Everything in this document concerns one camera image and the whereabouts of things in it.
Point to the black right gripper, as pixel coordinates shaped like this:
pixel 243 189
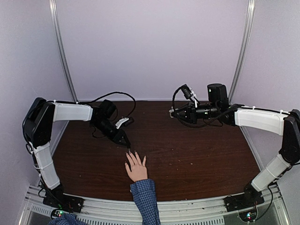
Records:
pixel 191 112

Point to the blue checkered shirt sleeve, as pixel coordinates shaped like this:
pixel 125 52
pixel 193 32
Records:
pixel 144 196

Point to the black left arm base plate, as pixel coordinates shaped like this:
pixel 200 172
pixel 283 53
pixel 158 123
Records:
pixel 69 203

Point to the left aluminium frame post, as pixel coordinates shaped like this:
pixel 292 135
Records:
pixel 63 59

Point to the right aluminium frame post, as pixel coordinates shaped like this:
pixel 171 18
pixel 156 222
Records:
pixel 243 49

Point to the aluminium frame post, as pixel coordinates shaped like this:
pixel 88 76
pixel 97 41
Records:
pixel 63 59
pixel 243 49

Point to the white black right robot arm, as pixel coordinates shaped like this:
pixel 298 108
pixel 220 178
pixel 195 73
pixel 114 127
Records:
pixel 285 124

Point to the clear nail polish bottle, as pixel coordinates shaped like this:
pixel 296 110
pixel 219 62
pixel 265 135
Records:
pixel 171 112

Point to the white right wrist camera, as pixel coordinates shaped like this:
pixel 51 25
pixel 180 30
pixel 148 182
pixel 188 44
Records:
pixel 189 94

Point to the mannequin hand with painted nails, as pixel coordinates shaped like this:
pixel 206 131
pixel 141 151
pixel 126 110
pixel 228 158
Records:
pixel 136 168

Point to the slotted aluminium base rail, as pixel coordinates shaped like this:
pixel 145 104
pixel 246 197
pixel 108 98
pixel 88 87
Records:
pixel 266 209

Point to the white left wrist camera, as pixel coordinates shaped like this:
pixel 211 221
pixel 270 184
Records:
pixel 124 122

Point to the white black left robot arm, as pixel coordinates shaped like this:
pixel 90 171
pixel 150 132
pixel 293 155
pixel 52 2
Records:
pixel 38 123

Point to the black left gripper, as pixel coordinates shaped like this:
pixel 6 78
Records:
pixel 118 135

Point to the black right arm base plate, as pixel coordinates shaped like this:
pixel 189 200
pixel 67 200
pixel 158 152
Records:
pixel 239 202

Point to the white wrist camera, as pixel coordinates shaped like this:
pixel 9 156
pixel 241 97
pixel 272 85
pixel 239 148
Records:
pixel 189 94
pixel 124 122

